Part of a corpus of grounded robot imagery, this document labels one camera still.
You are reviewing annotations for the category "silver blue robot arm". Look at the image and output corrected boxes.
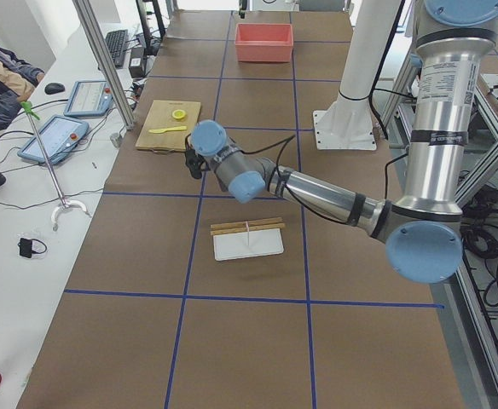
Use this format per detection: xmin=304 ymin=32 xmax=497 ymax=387
xmin=188 ymin=1 xmax=498 ymax=283

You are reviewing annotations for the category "white towel rack stand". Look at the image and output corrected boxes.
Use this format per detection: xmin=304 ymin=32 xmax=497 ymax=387
xmin=211 ymin=217 xmax=286 ymax=262

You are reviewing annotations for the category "yellow plastic knife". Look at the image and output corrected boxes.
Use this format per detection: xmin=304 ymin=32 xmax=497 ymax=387
xmin=148 ymin=125 xmax=188 ymax=134

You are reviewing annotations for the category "yellow lemon slice toy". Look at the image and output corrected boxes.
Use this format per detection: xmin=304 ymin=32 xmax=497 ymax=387
xmin=171 ymin=109 xmax=187 ymax=120

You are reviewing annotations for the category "wooden cutting board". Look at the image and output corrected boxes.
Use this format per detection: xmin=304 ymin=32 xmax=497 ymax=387
xmin=136 ymin=100 xmax=201 ymax=153

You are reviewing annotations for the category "pink plastic bin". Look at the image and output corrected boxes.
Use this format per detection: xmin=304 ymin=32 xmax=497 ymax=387
xmin=235 ymin=23 xmax=293 ymax=63

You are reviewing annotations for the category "black power adapter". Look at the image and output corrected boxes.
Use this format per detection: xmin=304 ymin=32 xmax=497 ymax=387
xmin=128 ymin=47 xmax=147 ymax=78

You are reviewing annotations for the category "metal stand with green clip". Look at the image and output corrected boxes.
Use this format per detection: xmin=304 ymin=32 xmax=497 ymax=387
xmin=21 ymin=101 xmax=91 ymax=231

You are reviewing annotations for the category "blue teach pendant far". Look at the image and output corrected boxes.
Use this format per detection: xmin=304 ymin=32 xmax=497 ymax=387
xmin=64 ymin=80 xmax=113 ymax=118

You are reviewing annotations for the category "blue teach pendant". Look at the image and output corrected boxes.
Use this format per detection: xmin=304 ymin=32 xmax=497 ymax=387
xmin=17 ymin=115 xmax=89 ymax=164
xmin=64 ymin=80 xmax=113 ymax=118

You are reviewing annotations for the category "blue teach pendant near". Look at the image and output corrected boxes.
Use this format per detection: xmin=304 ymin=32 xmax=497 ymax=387
xmin=17 ymin=115 xmax=89 ymax=164

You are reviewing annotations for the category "black keyboard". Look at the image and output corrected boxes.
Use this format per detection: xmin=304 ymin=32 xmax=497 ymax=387
xmin=105 ymin=29 xmax=128 ymax=68

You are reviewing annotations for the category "black computer mouse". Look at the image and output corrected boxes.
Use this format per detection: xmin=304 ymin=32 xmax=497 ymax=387
xmin=44 ymin=82 xmax=66 ymax=95

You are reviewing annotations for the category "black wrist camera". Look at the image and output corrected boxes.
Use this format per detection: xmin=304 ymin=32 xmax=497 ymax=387
xmin=184 ymin=135 xmax=210 ymax=180

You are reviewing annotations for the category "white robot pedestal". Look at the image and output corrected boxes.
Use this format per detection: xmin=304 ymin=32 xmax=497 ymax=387
xmin=313 ymin=0 xmax=404 ymax=151

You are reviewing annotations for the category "small black strap device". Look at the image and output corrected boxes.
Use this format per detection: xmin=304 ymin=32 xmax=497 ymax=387
xmin=18 ymin=238 xmax=48 ymax=258

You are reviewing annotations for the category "aluminium frame post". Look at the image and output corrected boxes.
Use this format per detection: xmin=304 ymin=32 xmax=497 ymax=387
xmin=72 ymin=0 xmax=135 ymax=130

